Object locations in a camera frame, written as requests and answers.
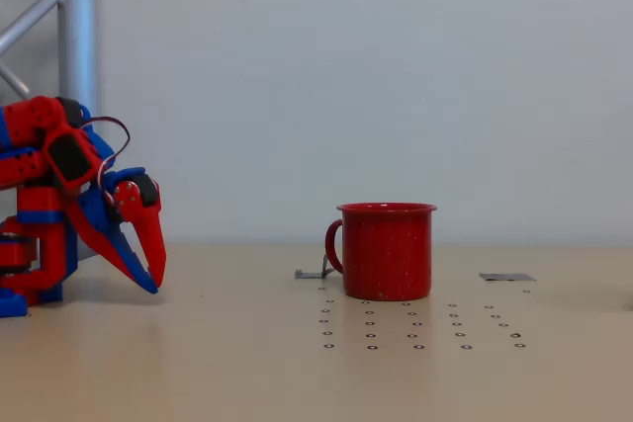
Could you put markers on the silver metal tube frame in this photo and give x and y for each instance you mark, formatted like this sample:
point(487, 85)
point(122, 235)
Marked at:
point(79, 46)

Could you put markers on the red speckled enamel mug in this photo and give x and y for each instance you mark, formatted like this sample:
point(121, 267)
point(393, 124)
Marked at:
point(388, 254)

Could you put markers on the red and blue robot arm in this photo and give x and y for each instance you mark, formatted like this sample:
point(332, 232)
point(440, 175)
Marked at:
point(44, 254)

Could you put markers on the blue gripper black motor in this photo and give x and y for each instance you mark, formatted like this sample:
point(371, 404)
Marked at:
point(130, 201)

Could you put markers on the small grey metal bracket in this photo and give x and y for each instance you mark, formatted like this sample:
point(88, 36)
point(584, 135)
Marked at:
point(309, 274)

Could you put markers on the flat grey metal plate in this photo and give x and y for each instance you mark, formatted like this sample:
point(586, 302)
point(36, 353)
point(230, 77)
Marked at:
point(507, 277)

